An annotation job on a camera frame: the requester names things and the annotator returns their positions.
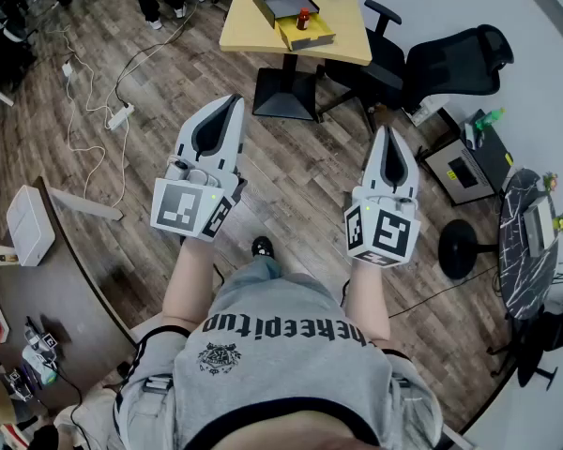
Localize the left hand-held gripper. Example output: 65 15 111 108
149 94 248 243

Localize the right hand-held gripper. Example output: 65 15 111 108
344 126 422 269

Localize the black tray box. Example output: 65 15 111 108
251 0 337 53

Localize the person's right forearm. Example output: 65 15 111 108
344 256 391 346

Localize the person's left forearm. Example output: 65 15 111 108
161 235 217 332

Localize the white rectangular box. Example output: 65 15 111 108
522 194 557 259

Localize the white carton under chair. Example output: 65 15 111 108
409 95 452 128

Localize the white power strip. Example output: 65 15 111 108
106 102 136 132

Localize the black and white computer case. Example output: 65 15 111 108
423 109 515 207

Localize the green plastic bottle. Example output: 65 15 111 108
473 107 507 131

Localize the black mesh office chair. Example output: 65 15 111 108
325 0 515 127

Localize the person's black shoe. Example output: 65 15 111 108
251 235 275 260

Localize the white desk support bar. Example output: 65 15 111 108
46 187 125 222

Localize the person's denim trouser leg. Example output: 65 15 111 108
214 254 283 302

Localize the round black marble table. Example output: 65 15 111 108
497 167 561 322

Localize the white boxy device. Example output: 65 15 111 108
6 185 57 268

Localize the dark curved desk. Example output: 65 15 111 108
0 175 140 414

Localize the person's grey printed shirt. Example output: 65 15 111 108
114 273 446 450

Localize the spare hand-held gripper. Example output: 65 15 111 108
21 315 60 387

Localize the black floor cable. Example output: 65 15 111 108
114 1 199 108

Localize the yellow square pedestal table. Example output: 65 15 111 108
219 0 373 123

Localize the white floor cable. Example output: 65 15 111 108
51 24 130 209

